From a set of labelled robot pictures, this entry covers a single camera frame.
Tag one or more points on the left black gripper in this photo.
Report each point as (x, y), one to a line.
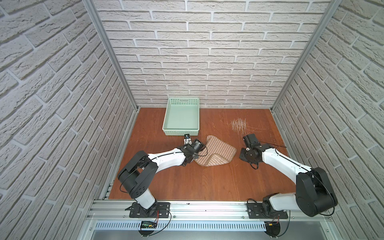
(197, 144)

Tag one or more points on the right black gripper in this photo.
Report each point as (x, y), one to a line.
(250, 141)

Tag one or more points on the striped brown square dishcloth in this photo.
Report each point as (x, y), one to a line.
(219, 153)

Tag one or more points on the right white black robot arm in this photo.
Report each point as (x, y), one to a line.
(314, 192)

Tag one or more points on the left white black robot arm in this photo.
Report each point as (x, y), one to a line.
(136, 176)

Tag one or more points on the mint green plastic basket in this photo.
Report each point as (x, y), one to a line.
(182, 117)

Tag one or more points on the right small controller board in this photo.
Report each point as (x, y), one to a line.
(273, 229)

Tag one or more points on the small controller board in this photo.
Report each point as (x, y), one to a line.
(147, 228)
(273, 229)

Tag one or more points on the left small controller board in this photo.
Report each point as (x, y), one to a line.
(147, 228)

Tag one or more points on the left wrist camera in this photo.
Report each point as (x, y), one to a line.
(187, 139)

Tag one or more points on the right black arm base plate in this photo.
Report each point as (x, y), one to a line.
(264, 211)

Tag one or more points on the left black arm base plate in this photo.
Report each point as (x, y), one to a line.
(157, 210)

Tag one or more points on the aluminium front rail frame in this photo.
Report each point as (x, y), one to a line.
(111, 215)

